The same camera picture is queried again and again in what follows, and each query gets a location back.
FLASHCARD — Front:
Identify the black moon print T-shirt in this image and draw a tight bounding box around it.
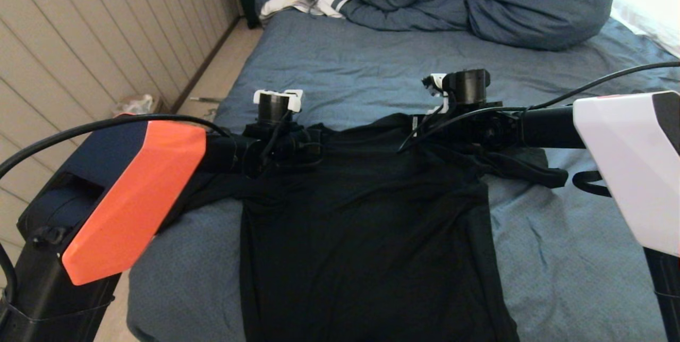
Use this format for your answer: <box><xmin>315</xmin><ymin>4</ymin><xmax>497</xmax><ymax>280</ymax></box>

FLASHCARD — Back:
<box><xmin>159</xmin><ymin>113</ymin><xmax>569</xmax><ymax>342</ymax></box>

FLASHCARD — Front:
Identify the blue bed sheet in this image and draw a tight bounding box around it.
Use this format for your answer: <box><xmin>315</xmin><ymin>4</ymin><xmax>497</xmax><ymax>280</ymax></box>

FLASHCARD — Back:
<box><xmin>126</xmin><ymin>8</ymin><xmax>680</xmax><ymax>342</ymax></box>

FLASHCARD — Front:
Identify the brown trash bin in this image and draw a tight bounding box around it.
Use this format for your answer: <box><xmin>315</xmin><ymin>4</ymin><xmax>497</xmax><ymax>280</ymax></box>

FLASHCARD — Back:
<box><xmin>114</xmin><ymin>95</ymin><xmax>166</xmax><ymax>118</ymax></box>

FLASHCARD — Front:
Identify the clear plastic bin liner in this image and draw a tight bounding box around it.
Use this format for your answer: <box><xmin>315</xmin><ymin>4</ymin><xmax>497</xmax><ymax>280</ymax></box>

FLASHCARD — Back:
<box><xmin>118</xmin><ymin>95</ymin><xmax>156</xmax><ymax>115</ymax></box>

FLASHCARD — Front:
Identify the white pillow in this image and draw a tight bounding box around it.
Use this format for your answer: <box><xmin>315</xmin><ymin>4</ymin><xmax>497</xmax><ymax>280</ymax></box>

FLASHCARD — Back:
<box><xmin>611</xmin><ymin>0</ymin><xmax>680</xmax><ymax>58</ymax></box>

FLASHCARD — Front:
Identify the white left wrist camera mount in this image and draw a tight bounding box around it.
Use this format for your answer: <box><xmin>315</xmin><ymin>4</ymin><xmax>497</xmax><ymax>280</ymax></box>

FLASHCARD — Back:
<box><xmin>253</xmin><ymin>89</ymin><xmax>305</xmax><ymax>114</ymax></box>

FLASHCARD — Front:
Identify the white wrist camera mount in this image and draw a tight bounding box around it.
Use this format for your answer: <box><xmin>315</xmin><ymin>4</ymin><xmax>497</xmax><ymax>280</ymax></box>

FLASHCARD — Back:
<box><xmin>422</xmin><ymin>73</ymin><xmax>458</xmax><ymax>115</ymax></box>
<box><xmin>253</xmin><ymin>89</ymin><xmax>305</xmax><ymax>114</ymax></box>

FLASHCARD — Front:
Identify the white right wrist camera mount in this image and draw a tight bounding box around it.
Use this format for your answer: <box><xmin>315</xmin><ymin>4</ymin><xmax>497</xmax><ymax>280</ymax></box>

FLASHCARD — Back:
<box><xmin>422</xmin><ymin>73</ymin><xmax>458</xmax><ymax>115</ymax></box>

